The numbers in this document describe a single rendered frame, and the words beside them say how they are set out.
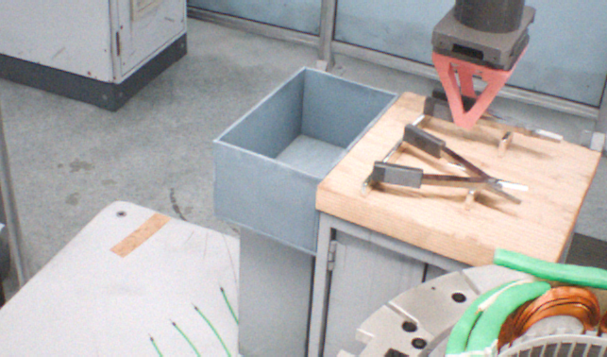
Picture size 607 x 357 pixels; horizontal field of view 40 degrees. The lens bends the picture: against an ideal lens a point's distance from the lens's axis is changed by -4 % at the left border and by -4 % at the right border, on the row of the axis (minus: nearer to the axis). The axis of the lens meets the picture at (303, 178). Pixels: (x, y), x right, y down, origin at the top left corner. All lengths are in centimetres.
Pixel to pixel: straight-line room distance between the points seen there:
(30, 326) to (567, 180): 60
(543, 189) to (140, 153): 202
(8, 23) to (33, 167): 59
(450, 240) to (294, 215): 15
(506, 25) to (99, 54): 218
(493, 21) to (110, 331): 54
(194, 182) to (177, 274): 149
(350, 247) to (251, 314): 19
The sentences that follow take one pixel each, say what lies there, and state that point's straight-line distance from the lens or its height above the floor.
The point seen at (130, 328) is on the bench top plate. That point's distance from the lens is 97.
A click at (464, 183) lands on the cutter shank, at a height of 109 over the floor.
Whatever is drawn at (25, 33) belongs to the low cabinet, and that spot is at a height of 22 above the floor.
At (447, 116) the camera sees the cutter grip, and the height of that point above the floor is 109.
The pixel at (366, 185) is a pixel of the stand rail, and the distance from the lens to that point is 68.
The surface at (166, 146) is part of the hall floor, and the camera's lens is 268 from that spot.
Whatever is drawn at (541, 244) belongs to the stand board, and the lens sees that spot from 68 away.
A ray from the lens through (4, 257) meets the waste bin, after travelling 221.
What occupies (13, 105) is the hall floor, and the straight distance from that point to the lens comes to 298.
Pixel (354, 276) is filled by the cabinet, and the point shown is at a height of 98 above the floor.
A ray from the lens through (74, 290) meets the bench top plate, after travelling 103.
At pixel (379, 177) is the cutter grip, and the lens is 68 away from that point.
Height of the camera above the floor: 147
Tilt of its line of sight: 35 degrees down
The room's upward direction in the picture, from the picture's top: 4 degrees clockwise
